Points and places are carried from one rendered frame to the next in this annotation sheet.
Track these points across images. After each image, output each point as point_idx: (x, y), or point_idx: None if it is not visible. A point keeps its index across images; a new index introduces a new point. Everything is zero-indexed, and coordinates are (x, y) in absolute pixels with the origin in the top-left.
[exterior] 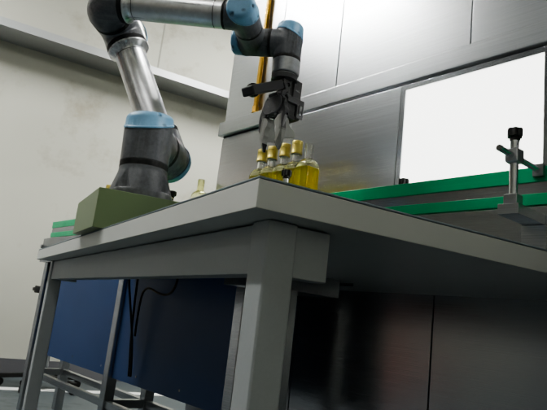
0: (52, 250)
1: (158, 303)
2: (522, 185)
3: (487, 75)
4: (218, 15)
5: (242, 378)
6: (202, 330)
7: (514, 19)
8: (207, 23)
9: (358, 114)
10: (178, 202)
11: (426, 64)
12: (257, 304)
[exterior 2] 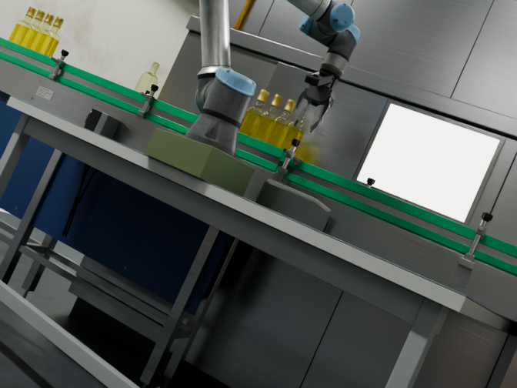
0: (61, 124)
1: (111, 182)
2: (464, 238)
3: (456, 131)
4: (321, 12)
5: (398, 383)
6: (165, 229)
7: (488, 99)
8: (307, 11)
9: (343, 98)
10: (249, 166)
11: (414, 92)
12: (421, 349)
